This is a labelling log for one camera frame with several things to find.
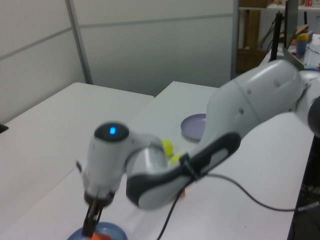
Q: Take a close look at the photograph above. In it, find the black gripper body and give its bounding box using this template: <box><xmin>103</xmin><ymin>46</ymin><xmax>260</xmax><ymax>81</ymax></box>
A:
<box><xmin>83</xmin><ymin>191</ymin><xmax>117</xmax><ymax>209</ymax></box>

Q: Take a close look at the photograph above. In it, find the plain yellow tennis ball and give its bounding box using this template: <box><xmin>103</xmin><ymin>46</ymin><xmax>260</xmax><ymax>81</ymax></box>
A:
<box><xmin>169</xmin><ymin>154</ymin><xmax>183</xmax><ymax>166</ymax></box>

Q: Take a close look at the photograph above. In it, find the yellow tennis ball black print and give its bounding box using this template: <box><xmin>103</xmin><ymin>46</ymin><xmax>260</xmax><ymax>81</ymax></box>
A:
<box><xmin>161</xmin><ymin>139</ymin><xmax>175</xmax><ymax>158</ymax></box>

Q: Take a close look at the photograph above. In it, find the blue plate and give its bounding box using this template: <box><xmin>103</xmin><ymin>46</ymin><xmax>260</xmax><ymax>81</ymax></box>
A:
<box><xmin>66</xmin><ymin>221</ymin><xmax>130</xmax><ymax>240</ymax></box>

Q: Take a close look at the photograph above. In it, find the purple plate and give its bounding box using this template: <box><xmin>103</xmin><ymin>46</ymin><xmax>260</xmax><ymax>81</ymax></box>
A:
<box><xmin>180</xmin><ymin>113</ymin><xmax>208</xmax><ymax>141</ymax></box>

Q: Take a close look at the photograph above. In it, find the brown wooden crate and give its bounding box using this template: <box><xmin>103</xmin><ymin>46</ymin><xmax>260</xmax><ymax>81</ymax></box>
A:
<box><xmin>236</xmin><ymin>48</ymin><xmax>267</xmax><ymax>74</ymax></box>

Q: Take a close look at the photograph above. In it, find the pale wooden board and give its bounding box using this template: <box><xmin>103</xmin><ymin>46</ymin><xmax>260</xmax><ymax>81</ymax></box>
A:
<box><xmin>243</xmin><ymin>9</ymin><xmax>261</xmax><ymax>50</ymax></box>

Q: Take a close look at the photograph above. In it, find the black monitor pole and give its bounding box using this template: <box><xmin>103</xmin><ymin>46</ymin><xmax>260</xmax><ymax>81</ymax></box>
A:
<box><xmin>270</xmin><ymin>11</ymin><xmax>285</xmax><ymax>61</ymax></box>

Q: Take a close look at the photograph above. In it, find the grey laptop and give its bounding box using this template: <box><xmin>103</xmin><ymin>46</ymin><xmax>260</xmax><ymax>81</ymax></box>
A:
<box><xmin>282</xmin><ymin>46</ymin><xmax>305</xmax><ymax>69</ymax></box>

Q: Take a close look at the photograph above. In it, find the blue cup yellow lid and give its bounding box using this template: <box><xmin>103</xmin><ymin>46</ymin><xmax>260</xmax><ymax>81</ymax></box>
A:
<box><xmin>296</xmin><ymin>33</ymin><xmax>310</xmax><ymax>55</ymax></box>

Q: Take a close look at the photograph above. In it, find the white printed box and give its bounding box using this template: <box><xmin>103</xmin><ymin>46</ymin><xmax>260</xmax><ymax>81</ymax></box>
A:
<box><xmin>304</xmin><ymin>34</ymin><xmax>320</xmax><ymax>69</ymax></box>

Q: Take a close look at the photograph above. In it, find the dark monitor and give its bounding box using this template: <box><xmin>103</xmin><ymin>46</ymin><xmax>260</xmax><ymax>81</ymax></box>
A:
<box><xmin>284</xmin><ymin>0</ymin><xmax>300</xmax><ymax>50</ymax></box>

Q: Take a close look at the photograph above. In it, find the open cardboard box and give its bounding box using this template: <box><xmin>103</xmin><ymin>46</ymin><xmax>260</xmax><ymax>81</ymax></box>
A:
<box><xmin>296</xmin><ymin>24</ymin><xmax>311</xmax><ymax>36</ymax></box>

